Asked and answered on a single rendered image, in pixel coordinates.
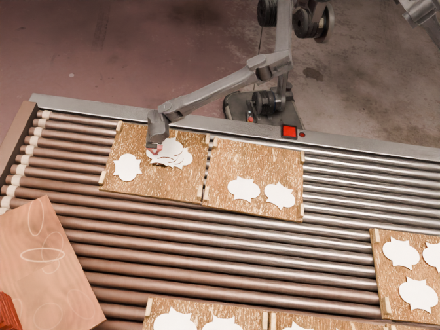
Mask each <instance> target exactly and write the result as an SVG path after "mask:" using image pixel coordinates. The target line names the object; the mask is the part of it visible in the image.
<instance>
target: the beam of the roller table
mask: <svg viewBox="0 0 440 330"><path fill-rule="evenodd" d="M29 101H32V102H36V103H37V105H38V107H39V110H42V111H44V110H47V111H52V112H56V113H65V114H71V115H80V116H86V117H95V118H100V119H109V120H118V121H120V120H121V121H124V122H133V123H138V124H148V121H147V114H148V112H149V111H150V110H152V109H148V108H142V107H133V106H127V105H119V104H113V103H104V102H99V101H90V100H80V99H75V98H66V97H61V96H52V95H46V94H38V93H32V95H31V97H30V99H29ZM169 126H170V128H177V129H182V130H191V131H197V132H205V133H211V134H221V135H226V136H235V137H240V138H249V139H259V140H264V141H273V142H278V143H288V144H293V145H302V146H308V147H317V148H322V149H332V150H337V151H346V152H351V153H361V154H366V155H375V156H385V157H390V158H399V159H404V160H413V161H419V162H428V163H434V164H440V149H439V148H433V147H425V146H419V145H410V144H405V143H396V142H391V141H381V140H376V139H367V138H362V137H352V136H344V135H338V134H329V133H323V132H315V131H310V130H300V129H297V134H298V138H297V140H293V139H284V138H281V126H271V125H266V124H257V123H252V122H242V121H237V120H229V119H219V118H214V117H205V116H200V115H187V116H185V119H182V120H180V121H178V122H175V123H171V124H169ZM300 132H304V133H305V137H300V136H299V133H300Z"/></svg>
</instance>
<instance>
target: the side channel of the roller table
mask: <svg viewBox="0 0 440 330"><path fill-rule="evenodd" d="M38 110H39V107H38V105H37V103H36V102H32V101H23V102H22V104H21V106H20V108H19V110H18V112H17V114H16V116H15V118H14V120H13V122H12V124H11V126H10V128H9V130H8V132H7V134H6V136H5V138H4V140H3V142H2V144H1V145H0V196H2V195H1V187H2V186H3V185H7V184H6V177H7V176H8V175H12V174H11V172H10V169H11V167H12V165H13V164H16V162H15V160H16V156H17V155H21V154H20V148H21V146H22V145H25V143H24V140H25V137H26V136H29V129H30V128H31V127H33V120H34V119H37V112H38ZM16 165H18V164H16ZM8 186H9V185H8Z"/></svg>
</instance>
